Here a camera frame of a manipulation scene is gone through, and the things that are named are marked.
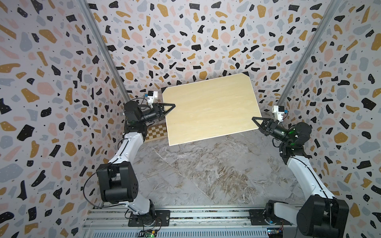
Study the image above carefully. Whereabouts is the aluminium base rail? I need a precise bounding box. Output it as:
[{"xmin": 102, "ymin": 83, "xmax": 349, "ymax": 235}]
[{"xmin": 81, "ymin": 205, "xmax": 337, "ymax": 238}]

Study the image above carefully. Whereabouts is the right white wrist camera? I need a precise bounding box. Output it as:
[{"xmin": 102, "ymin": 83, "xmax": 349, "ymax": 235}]
[{"xmin": 272, "ymin": 105, "xmax": 288, "ymax": 122}]

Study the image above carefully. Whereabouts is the aluminium corner post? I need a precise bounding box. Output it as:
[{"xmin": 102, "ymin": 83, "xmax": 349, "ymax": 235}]
[
  {"xmin": 77, "ymin": 0, "xmax": 130, "ymax": 103},
  {"xmin": 276, "ymin": 0, "xmax": 341, "ymax": 106}
]

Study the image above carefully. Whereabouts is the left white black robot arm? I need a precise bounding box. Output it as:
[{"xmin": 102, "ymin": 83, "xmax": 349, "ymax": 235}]
[{"xmin": 96, "ymin": 101, "xmax": 176, "ymax": 226}]

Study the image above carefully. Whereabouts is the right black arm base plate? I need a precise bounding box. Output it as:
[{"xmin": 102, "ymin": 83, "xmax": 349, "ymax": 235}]
[{"xmin": 249, "ymin": 209, "xmax": 291, "ymax": 226}]

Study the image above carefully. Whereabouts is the wooden chess board box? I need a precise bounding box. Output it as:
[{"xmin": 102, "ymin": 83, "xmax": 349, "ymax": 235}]
[{"xmin": 145, "ymin": 123, "xmax": 168, "ymax": 142}]

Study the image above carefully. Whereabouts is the green circuit board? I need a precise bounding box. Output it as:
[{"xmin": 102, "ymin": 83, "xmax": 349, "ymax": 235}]
[{"xmin": 137, "ymin": 230, "xmax": 158, "ymax": 238}]

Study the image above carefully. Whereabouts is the right circuit board with wires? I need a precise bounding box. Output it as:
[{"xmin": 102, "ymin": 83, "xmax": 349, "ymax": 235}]
[{"xmin": 267, "ymin": 228, "xmax": 284, "ymax": 238}]

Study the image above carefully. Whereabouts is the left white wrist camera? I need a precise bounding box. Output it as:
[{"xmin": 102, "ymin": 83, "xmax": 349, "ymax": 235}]
[{"xmin": 144, "ymin": 91, "xmax": 158, "ymax": 108}]

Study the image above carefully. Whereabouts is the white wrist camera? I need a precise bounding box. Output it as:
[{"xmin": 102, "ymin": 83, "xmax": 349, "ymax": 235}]
[
  {"xmin": 144, "ymin": 91, "xmax": 158, "ymax": 108},
  {"xmin": 272, "ymin": 105, "xmax": 288, "ymax": 122}
]

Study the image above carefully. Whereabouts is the left aluminium corner post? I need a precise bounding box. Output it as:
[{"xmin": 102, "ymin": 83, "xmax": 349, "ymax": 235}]
[{"xmin": 77, "ymin": 0, "xmax": 130, "ymax": 103}]

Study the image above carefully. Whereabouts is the light wooden canvas board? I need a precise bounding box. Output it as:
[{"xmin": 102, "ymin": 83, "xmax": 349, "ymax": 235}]
[{"xmin": 162, "ymin": 73, "xmax": 262, "ymax": 146}]

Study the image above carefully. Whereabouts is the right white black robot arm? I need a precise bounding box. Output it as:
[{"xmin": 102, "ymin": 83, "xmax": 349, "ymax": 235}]
[{"xmin": 164, "ymin": 104, "xmax": 349, "ymax": 238}]

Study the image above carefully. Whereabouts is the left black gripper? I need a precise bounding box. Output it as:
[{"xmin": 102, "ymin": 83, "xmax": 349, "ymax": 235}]
[{"xmin": 139, "ymin": 105, "xmax": 175, "ymax": 127}]

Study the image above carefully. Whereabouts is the right aluminium corner post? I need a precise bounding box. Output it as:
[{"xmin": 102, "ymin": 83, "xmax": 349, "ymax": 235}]
[{"xmin": 276, "ymin": 0, "xmax": 341, "ymax": 106}]

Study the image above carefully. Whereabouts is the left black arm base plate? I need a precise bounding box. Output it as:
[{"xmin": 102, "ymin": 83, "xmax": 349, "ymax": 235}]
[{"xmin": 128, "ymin": 210, "xmax": 171, "ymax": 228}]

